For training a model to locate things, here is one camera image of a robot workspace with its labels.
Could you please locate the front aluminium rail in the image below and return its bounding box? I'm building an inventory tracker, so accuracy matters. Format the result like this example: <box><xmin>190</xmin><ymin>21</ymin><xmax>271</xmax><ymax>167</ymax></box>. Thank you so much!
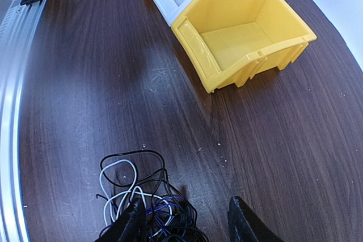
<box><xmin>1</xmin><ymin>0</ymin><xmax>47</xmax><ymax>241</ymax></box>

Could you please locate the yellow bin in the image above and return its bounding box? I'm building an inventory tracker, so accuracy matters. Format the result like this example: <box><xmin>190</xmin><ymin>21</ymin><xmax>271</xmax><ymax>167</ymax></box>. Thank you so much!
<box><xmin>171</xmin><ymin>0</ymin><xmax>316</xmax><ymax>93</ymax></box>

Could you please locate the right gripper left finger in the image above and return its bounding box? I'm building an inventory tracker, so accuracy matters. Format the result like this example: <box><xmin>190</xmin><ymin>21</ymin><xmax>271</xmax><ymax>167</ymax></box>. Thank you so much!
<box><xmin>99</xmin><ymin>198</ymin><xmax>146</xmax><ymax>242</ymax></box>

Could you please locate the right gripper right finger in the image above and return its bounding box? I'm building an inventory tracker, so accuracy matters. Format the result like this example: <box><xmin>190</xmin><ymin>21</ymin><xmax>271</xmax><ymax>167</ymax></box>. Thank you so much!
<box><xmin>227</xmin><ymin>196</ymin><xmax>283</xmax><ymax>242</ymax></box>

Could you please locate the cable bundle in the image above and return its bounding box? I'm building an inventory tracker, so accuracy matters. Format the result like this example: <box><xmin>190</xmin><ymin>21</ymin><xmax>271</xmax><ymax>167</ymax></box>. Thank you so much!
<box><xmin>96</xmin><ymin>150</ymin><xmax>209</xmax><ymax>242</ymax></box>

